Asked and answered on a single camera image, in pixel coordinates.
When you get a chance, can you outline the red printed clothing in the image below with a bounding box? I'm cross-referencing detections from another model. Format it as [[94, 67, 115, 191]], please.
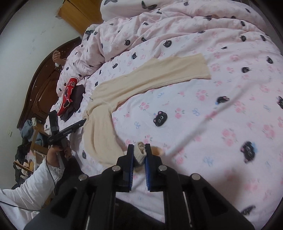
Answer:
[[57, 77, 79, 116]]

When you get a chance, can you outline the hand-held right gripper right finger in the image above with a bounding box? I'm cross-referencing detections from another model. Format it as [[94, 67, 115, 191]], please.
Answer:
[[144, 143, 255, 230]]

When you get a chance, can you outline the pink cat print quilt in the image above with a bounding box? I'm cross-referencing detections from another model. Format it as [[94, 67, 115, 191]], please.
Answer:
[[56, 0, 283, 93]]

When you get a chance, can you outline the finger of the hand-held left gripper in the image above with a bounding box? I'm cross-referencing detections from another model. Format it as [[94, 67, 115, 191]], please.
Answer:
[[73, 119, 87, 132]]

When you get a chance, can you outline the dark purple clothing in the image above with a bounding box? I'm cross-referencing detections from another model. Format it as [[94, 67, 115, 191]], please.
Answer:
[[61, 85, 85, 122]]

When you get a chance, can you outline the black cable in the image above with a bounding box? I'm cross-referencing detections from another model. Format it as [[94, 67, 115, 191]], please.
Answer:
[[0, 160, 56, 211]]

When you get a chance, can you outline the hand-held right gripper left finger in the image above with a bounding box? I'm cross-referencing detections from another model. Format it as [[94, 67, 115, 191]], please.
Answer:
[[24, 144, 135, 230]]

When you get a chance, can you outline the dark wooden headboard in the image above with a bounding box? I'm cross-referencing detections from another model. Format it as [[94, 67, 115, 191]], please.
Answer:
[[16, 36, 82, 130]]

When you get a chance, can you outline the wooden chair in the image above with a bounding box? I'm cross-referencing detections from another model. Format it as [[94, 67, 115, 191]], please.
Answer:
[[13, 119, 52, 177]]

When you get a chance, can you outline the tan plastic figure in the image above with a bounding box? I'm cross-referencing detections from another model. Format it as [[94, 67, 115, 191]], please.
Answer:
[[53, 50, 67, 67]]

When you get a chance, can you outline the person's left hand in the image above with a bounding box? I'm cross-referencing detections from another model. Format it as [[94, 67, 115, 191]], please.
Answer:
[[46, 144, 72, 166]]

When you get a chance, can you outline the beige knit sweater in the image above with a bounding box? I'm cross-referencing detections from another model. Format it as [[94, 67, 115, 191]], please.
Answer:
[[82, 53, 211, 173]]

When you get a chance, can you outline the orange wooden wardrobe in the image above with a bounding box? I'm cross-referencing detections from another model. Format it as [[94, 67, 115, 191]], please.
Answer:
[[58, 0, 104, 36]]

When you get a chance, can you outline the pink cat print bed sheet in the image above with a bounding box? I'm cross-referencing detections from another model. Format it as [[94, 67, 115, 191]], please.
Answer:
[[44, 31, 283, 224]]

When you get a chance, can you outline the white butterfly print pillow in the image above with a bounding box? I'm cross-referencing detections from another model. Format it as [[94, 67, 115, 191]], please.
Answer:
[[100, 0, 186, 21]]

